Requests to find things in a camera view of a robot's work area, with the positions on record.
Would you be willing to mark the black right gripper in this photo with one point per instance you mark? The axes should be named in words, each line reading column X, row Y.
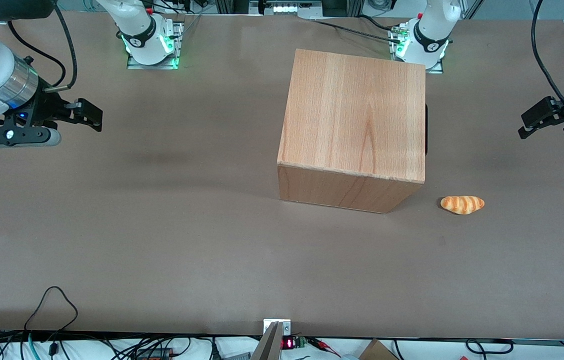
column 46, row 109

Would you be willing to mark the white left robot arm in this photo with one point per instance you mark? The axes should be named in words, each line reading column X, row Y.
column 432, row 35

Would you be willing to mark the wooden drawer cabinet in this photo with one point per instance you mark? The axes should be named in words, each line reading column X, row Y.
column 352, row 115

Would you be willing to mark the striped bread roll toy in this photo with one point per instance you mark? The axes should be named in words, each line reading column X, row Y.
column 462, row 204

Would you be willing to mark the white lit device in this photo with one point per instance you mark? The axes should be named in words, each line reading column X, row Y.
column 289, row 7

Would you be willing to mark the orange black device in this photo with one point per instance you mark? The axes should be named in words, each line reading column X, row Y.
column 154, row 354

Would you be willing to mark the brown cardboard piece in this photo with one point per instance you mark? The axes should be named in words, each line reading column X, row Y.
column 377, row 351

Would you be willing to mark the red LED display module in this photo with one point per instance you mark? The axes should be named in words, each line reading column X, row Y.
column 289, row 343

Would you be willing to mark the red clip leads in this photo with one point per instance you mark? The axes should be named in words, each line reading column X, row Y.
column 324, row 345

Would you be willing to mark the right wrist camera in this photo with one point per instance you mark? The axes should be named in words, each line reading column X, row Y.
column 12, row 136

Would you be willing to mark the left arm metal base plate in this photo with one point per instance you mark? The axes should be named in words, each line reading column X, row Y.
column 437, row 69

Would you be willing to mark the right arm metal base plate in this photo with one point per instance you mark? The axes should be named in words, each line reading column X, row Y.
column 178, row 45

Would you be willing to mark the small aluminium bracket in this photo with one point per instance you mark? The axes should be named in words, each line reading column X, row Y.
column 287, row 327

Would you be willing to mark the grey slanted post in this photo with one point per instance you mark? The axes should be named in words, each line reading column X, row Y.
column 269, row 345

